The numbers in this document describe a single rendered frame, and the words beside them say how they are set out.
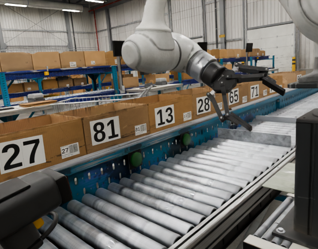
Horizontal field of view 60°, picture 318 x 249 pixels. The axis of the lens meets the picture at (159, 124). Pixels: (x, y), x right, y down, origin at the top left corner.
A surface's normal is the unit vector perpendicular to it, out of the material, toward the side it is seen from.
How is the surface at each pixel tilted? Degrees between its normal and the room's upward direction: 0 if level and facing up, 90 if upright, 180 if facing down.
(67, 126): 90
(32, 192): 57
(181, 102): 90
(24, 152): 90
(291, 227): 0
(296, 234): 0
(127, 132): 91
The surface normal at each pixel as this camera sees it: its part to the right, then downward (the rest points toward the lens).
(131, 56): -0.68, 0.32
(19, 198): 0.51, -0.45
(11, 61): 0.72, 0.08
